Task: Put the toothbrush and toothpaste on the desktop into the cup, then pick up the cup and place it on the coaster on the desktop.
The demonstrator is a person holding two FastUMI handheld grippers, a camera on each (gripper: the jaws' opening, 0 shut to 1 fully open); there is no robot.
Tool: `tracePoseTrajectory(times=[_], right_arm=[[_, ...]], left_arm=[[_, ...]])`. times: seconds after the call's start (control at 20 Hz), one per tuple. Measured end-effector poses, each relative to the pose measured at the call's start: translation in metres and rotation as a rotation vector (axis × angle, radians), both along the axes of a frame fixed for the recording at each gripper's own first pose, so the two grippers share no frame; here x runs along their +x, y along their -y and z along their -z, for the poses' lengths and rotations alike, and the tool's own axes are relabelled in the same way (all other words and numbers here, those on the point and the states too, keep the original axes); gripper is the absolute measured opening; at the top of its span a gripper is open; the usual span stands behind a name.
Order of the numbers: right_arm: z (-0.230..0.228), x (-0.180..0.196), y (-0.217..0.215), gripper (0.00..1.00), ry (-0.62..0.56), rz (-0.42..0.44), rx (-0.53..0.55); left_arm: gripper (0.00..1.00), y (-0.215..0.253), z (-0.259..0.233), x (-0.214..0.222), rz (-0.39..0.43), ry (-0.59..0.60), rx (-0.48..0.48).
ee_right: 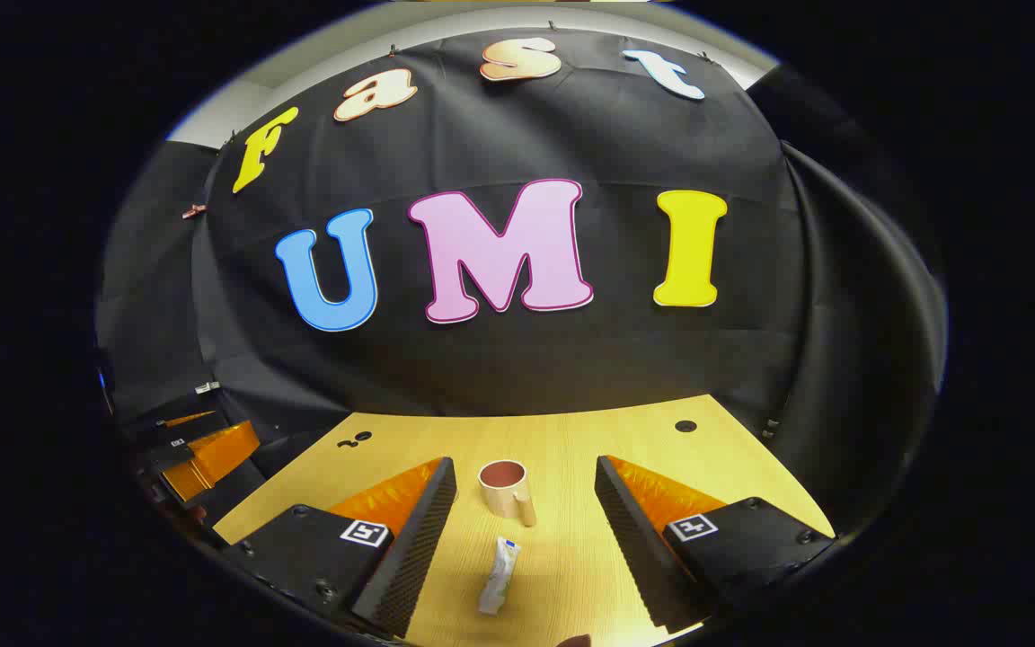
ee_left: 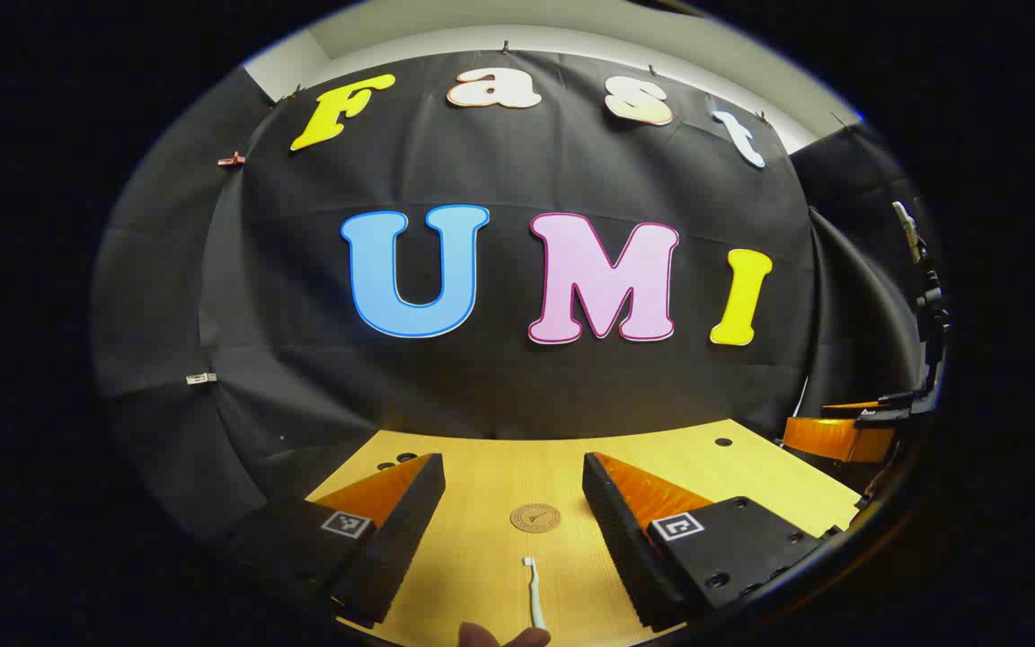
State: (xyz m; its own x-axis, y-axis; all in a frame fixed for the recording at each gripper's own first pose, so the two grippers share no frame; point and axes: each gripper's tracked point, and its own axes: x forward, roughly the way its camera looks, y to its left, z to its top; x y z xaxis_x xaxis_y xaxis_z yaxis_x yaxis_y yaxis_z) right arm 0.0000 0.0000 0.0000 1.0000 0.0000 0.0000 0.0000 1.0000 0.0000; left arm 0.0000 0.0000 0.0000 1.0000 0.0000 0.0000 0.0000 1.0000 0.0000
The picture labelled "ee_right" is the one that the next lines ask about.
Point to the black backdrop cloth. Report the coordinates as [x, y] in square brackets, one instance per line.
[517, 368]

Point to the copper cloth clip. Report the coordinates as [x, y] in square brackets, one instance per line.
[194, 211]

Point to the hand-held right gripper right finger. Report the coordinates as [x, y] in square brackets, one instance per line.
[634, 539]

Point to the wooden desktop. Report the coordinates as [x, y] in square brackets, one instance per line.
[553, 449]

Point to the silver cloth clip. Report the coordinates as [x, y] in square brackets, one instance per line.
[207, 387]

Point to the white toothpaste tube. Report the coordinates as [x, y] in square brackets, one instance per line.
[499, 575]

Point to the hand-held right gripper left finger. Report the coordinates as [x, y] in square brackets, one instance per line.
[414, 548]

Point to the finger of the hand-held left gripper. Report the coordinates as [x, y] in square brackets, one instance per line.
[172, 427]
[212, 458]

